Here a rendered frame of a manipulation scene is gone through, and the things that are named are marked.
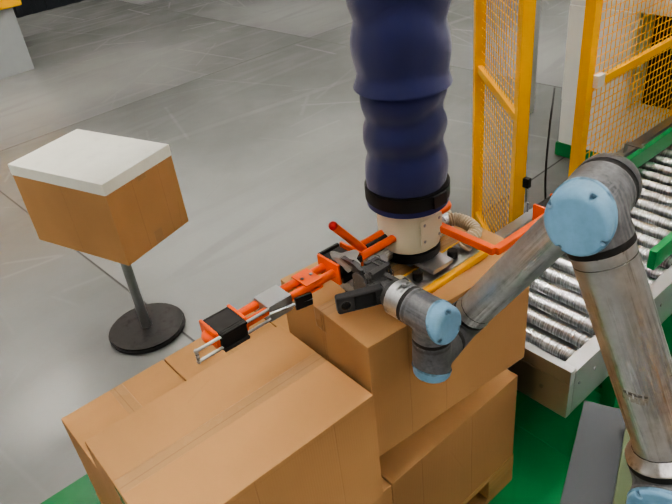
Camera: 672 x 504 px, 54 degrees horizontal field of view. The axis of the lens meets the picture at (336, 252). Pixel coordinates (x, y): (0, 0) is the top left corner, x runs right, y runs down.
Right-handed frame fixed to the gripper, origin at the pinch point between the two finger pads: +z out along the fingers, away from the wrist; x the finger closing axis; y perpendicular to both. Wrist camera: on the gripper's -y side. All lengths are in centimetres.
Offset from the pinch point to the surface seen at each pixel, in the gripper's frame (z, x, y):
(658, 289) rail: -33, -60, 122
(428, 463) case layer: -19, -70, 12
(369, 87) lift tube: -0.2, 42.0, 16.8
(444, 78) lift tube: -11, 42, 31
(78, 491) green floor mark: 99, -121, -67
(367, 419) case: -20.0, -32.6, -10.1
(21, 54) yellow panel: 733, -105, 134
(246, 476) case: -17, -26, -44
